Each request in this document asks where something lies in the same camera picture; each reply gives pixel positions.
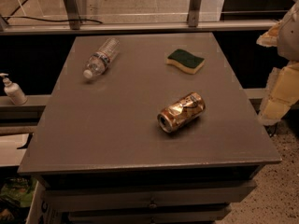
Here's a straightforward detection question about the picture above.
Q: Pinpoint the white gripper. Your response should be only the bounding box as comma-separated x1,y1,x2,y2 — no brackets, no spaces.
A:
256,3,299,126

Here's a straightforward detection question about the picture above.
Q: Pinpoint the lower grey drawer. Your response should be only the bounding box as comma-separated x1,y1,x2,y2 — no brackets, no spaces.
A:
68,204,231,224

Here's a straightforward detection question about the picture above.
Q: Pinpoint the black cable on floor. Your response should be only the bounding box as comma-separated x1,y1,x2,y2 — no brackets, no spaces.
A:
0,14,104,25

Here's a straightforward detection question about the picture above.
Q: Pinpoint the crushed orange soda can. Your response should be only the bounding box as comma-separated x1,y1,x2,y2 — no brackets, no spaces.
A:
157,92,206,133

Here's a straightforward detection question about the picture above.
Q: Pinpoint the clear plastic water bottle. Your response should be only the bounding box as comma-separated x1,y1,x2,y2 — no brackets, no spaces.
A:
83,37,120,80

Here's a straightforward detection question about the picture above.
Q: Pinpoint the green snack bag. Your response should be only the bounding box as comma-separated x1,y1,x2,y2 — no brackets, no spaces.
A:
0,176,37,224

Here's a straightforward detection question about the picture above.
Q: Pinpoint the metal rail frame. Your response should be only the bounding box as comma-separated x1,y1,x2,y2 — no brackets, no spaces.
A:
0,0,299,35

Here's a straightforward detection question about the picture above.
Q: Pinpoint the grey drawer cabinet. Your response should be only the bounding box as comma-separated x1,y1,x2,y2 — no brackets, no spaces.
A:
17,32,283,224

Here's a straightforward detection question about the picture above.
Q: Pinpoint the white cardboard box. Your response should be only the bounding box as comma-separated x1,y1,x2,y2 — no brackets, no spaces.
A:
25,182,62,224

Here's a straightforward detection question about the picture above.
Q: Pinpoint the green and yellow sponge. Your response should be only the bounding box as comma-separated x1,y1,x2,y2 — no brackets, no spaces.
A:
166,49,205,75

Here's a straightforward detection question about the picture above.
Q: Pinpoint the upper grey drawer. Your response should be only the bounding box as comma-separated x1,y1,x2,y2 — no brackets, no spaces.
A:
42,180,256,212

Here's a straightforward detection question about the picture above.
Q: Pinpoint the white pump dispenser bottle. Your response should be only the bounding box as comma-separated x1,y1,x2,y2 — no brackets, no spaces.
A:
0,73,27,105

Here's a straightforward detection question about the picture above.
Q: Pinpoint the grey drawer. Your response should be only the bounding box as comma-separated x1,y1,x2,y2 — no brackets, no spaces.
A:
42,180,256,212
68,204,231,224

